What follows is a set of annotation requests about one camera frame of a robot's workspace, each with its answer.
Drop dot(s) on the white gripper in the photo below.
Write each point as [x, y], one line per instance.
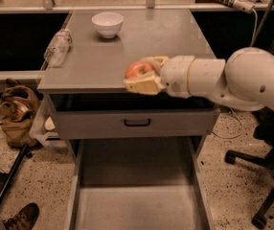
[175, 75]

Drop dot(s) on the red apple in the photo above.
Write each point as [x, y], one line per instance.
[137, 69]

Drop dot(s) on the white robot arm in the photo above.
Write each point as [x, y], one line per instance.
[244, 81]

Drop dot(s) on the grey drawer cabinet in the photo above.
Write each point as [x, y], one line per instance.
[96, 65]

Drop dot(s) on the grey top drawer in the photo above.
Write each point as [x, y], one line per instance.
[96, 116]

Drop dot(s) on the grey open middle drawer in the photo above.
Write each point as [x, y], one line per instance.
[137, 184]

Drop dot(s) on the white ceramic bowl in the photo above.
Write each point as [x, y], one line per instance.
[108, 24]

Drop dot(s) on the clear plastic water bottle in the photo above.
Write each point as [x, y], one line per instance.
[58, 48]

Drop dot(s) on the clear plastic storage bin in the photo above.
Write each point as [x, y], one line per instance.
[43, 129]

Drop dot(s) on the black office chair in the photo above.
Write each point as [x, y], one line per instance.
[264, 131]

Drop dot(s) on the brown fabric bag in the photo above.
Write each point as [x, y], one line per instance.
[18, 107]

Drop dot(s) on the black metal pole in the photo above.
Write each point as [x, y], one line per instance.
[25, 151]

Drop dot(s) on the brown leather shoe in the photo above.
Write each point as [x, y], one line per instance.
[25, 219]

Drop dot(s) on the black drawer handle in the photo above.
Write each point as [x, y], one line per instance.
[137, 123]

